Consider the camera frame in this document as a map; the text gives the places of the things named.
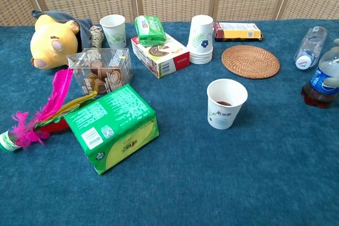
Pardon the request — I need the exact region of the cola bottle with blue label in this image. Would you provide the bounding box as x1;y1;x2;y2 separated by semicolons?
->
300;47;339;109

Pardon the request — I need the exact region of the green cardboard box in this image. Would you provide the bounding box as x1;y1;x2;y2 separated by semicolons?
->
64;83;160;176

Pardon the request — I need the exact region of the green wet wipes pack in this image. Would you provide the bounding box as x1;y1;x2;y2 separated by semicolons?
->
134;14;167;47

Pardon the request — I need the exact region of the round woven rattan coaster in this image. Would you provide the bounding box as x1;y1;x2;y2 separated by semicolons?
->
221;44;281;80

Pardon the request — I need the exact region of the braided rope bundle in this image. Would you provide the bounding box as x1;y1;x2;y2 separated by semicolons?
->
89;25;106;50

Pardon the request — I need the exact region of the orange and brown biscuit pack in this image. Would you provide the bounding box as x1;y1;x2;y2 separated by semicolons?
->
213;21;264;42

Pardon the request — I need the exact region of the clear plastic box of cookies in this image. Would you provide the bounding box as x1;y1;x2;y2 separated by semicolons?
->
66;47;134;96

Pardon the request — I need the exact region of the white paper cup with drink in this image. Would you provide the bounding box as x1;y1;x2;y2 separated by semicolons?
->
206;78;249;131

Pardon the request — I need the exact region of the blue table cloth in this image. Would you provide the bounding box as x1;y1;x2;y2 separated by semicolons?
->
0;19;339;226

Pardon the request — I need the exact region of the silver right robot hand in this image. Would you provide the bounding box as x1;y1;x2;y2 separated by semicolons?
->
324;38;339;87

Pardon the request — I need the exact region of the dark grey cloth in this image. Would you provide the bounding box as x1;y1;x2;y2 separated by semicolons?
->
31;10;94;53

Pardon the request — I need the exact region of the stack of white paper cups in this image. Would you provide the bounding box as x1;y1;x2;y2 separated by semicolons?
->
186;14;215;65

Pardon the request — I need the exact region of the clear plastic water bottle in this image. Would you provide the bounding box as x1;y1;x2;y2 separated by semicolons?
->
293;25;328;71

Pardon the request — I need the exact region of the paper cup with flower print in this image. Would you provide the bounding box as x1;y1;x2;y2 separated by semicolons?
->
99;14;127;50

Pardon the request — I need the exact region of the yellow plush toy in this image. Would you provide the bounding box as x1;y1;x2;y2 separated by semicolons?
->
29;14;81;71

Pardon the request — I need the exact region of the pink feather shuttlecock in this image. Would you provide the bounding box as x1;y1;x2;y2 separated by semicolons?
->
0;67;99;154

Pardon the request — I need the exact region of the white chocolate cookie box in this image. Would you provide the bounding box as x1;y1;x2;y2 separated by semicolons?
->
130;32;191;79

